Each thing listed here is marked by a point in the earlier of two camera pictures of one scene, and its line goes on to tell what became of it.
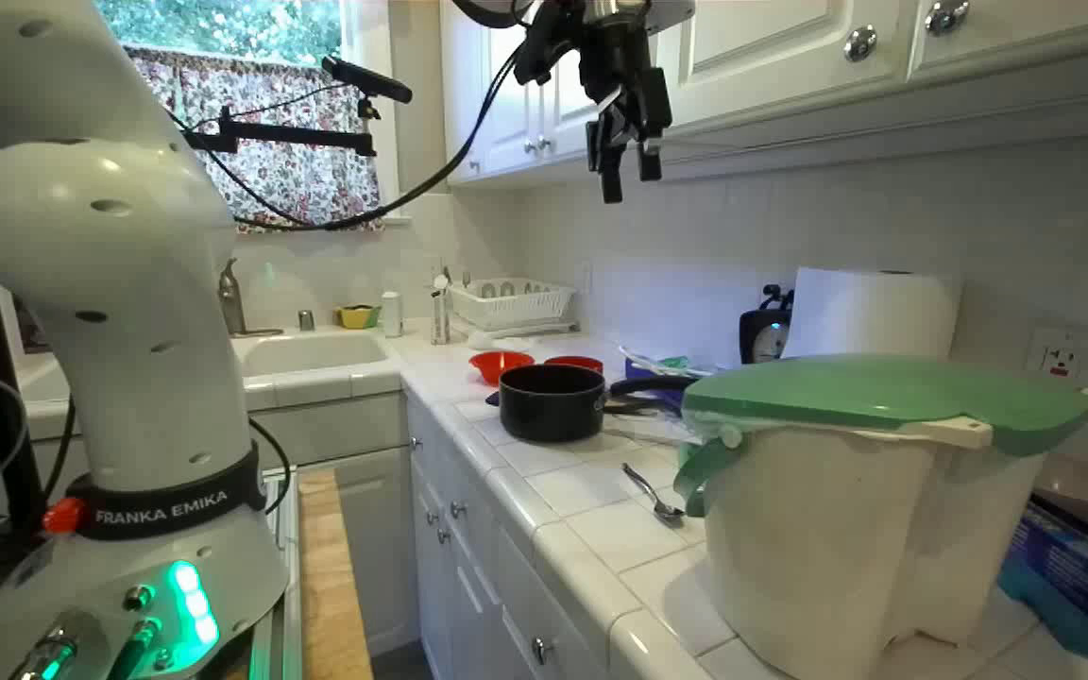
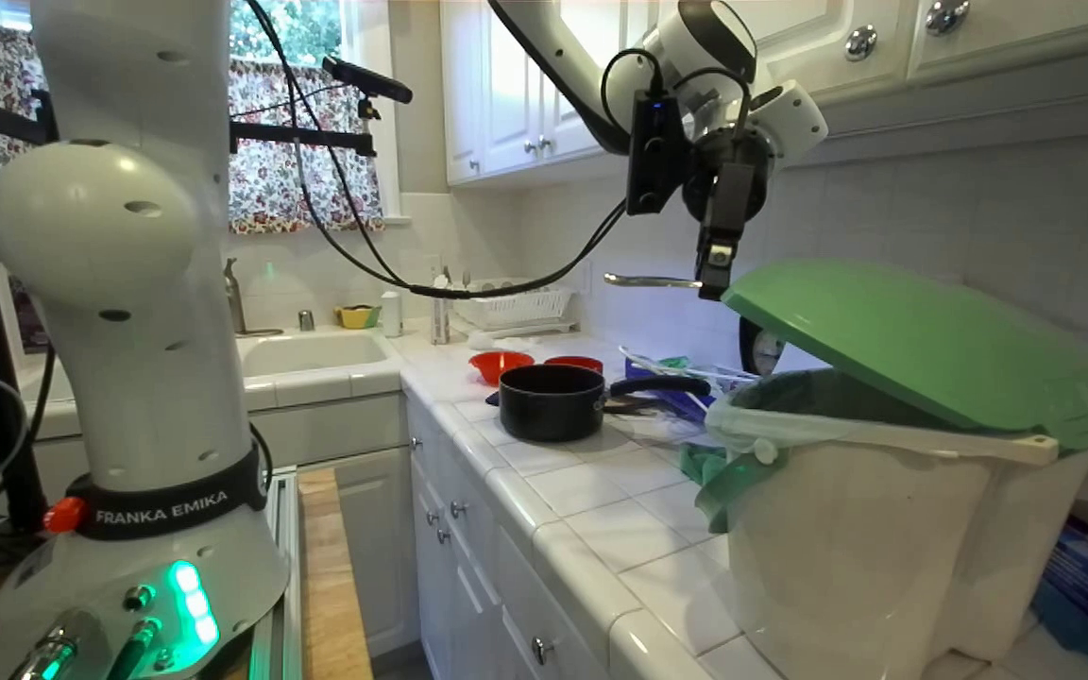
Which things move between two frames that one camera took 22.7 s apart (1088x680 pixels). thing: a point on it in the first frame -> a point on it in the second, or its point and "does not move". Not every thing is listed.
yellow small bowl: [358, 316] does not move
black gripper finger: [607, 145] -> [714, 252]
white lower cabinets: [456, 585] does not move
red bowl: [492, 364] does not move
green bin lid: [1016, 406] -> [947, 348]
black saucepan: [560, 403] does not move
